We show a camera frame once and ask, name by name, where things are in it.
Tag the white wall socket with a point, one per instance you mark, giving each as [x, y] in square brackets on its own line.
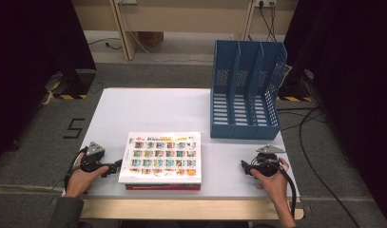
[266, 2]

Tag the black stand base striped tape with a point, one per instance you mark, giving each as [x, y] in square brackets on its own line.
[74, 84]
[292, 91]

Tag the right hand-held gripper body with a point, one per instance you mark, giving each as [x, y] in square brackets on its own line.
[267, 164]

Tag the blue plastic file rack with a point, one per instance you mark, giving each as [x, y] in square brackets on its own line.
[245, 126]

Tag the brown cardboard box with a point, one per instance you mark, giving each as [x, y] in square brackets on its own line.
[150, 37]

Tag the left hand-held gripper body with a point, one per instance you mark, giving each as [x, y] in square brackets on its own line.
[94, 160]

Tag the red cover book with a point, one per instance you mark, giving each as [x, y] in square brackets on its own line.
[162, 188]

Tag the black curtain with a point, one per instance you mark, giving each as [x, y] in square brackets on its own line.
[32, 63]
[352, 79]

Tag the person's right hand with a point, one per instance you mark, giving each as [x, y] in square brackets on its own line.
[276, 186]

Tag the light wooden desk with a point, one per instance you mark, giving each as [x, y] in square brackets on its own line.
[188, 17]

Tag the white picture-grid book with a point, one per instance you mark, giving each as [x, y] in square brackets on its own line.
[161, 158]

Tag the person's left hand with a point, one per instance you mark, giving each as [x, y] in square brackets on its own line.
[78, 182]

